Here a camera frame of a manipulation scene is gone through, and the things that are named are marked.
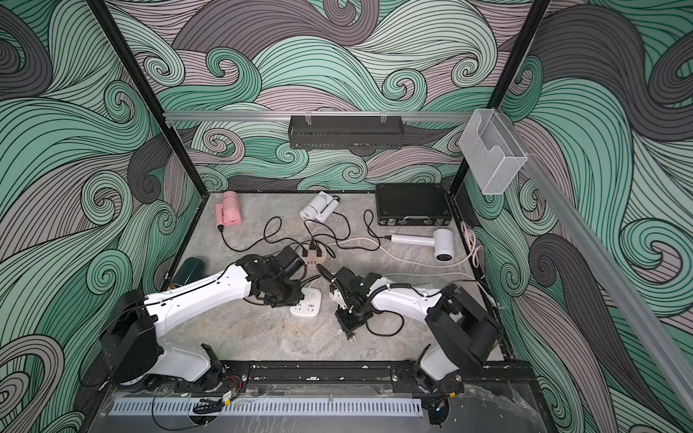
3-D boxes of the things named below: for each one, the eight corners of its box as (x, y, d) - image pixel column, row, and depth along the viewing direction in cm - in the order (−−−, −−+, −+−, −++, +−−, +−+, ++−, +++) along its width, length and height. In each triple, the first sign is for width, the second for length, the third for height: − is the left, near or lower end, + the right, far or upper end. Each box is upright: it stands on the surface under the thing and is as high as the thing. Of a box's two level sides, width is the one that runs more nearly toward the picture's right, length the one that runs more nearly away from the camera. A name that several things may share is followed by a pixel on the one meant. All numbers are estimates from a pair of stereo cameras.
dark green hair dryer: (180, 289, 93) (171, 282, 89) (190, 265, 99) (182, 257, 95) (199, 289, 93) (192, 282, 89) (208, 265, 99) (201, 257, 95)
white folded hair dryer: (301, 218, 112) (300, 210, 108) (322, 196, 121) (322, 188, 117) (321, 228, 109) (320, 221, 105) (341, 204, 117) (341, 196, 114)
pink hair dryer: (218, 228, 109) (215, 221, 106) (217, 201, 119) (213, 194, 116) (241, 222, 111) (238, 216, 108) (238, 196, 121) (235, 189, 118)
